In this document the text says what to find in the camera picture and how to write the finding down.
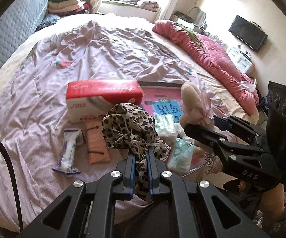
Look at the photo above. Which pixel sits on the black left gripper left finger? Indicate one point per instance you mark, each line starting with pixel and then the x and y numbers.
pixel 86 209

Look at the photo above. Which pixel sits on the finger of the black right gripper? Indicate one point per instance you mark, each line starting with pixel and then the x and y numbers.
pixel 219 143
pixel 242 129

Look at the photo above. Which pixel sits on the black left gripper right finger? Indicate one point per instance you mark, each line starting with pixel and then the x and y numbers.
pixel 197 209

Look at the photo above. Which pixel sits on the white purple plastic pack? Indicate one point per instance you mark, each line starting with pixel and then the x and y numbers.
pixel 73 138

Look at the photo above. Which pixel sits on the pink packaged towel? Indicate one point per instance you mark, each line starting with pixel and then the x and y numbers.
pixel 97 148

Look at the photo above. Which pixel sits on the leopard print cloth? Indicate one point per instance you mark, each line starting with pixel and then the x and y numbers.
pixel 129 126

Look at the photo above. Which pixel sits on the green white tissue pack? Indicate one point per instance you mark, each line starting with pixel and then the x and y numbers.
pixel 165 127

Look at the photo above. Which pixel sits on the white cabinet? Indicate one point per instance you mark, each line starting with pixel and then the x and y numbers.
pixel 241 62

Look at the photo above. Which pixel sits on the pink red rolled comforter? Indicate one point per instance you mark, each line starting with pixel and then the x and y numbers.
pixel 212 57

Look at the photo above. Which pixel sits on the grey tray with pink book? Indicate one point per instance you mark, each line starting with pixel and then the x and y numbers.
pixel 165 98

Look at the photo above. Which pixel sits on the red white tissue box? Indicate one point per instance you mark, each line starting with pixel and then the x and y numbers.
pixel 90 99

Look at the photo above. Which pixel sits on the lilac patterned bed quilt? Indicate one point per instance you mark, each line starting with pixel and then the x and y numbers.
pixel 33 84

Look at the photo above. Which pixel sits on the stack of folded clothes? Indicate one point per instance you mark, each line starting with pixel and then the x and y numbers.
pixel 69 7

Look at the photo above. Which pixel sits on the dark blue clothes pile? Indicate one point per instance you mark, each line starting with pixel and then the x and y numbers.
pixel 49 20

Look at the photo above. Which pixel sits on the grey quilted headboard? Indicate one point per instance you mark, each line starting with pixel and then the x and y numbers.
pixel 19 22

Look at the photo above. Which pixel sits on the black wall television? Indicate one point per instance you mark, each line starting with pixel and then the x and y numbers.
pixel 250 34

